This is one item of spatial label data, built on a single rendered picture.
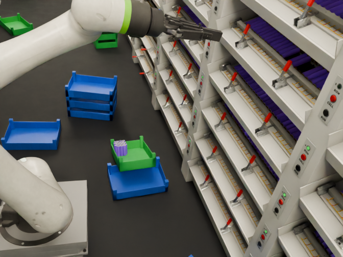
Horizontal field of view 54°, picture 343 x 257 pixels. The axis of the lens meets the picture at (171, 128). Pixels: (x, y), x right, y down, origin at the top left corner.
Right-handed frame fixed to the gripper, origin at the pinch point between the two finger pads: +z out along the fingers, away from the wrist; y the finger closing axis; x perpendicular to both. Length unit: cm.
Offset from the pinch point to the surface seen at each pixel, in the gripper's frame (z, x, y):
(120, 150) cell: 5, -97, -56
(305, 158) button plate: 21.8, -16.0, 35.9
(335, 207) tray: 30, -24, 46
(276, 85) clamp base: 20.9, -6.7, 13.3
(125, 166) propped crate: 3, -92, -36
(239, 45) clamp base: 20.9, -6.4, -13.3
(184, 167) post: 38, -91, -36
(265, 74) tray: 22.1, -7.5, 4.9
